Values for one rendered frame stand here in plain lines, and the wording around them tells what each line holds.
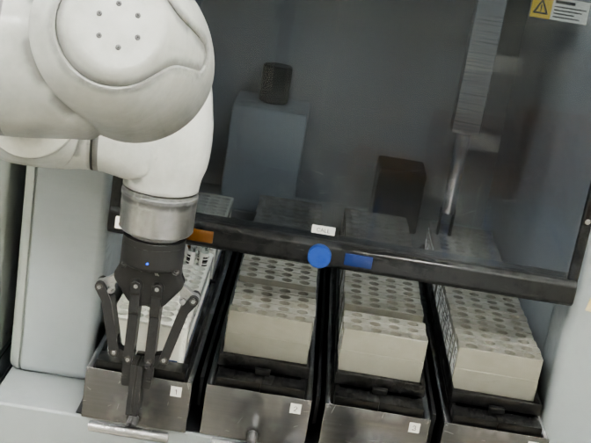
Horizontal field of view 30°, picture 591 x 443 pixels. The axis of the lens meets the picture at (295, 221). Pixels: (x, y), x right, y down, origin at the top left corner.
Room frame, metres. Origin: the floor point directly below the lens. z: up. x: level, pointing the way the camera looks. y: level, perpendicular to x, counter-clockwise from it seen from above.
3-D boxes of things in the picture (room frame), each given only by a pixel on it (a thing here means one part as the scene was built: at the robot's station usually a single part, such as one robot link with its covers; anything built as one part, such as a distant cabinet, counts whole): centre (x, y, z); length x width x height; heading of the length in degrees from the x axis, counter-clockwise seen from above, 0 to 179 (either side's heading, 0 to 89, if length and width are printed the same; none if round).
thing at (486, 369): (1.35, -0.29, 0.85); 0.12 x 0.02 x 0.06; 89
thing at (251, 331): (1.35, 0.01, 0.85); 0.12 x 0.02 x 0.06; 91
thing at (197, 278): (1.44, 0.16, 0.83); 0.30 x 0.10 x 0.06; 0
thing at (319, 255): (1.32, -0.04, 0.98); 0.03 x 0.01 x 0.03; 90
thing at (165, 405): (1.58, 0.16, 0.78); 0.73 x 0.14 x 0.09; 0
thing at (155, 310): (1.24, 0.15, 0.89); 0.04 x 0.01 x 0.11; 0
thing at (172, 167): (1.24, 0.18, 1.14); 0.13 x 0.11 x 0.16; 94
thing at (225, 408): (1.58, 0.01, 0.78); 0.73 x 0.14 x 0.09; 0
